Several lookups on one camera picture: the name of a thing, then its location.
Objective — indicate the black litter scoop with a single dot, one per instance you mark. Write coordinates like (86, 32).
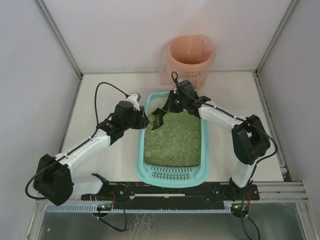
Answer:
(158, 115)

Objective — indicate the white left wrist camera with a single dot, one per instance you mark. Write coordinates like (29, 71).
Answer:
(134, 98)

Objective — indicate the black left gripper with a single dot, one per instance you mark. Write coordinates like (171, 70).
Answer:
(143, 117)

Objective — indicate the green cat litter pellets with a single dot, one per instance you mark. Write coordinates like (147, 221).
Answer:
(175, 144)

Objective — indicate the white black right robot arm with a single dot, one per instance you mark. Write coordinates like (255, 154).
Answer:
(249, 139)

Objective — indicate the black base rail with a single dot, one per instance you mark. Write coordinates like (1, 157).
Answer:
(139, 193)

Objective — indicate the pale green litter clump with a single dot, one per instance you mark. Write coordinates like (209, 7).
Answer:
(147, 154)

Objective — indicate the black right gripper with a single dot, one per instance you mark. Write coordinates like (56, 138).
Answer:
(171, 102)

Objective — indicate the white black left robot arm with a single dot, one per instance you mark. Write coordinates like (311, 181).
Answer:
(54, 178)

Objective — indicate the light blue cable duct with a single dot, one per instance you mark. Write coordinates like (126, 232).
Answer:
(106, 207)

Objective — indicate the orange lined waste bin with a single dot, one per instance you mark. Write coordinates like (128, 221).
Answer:
(191, 57)

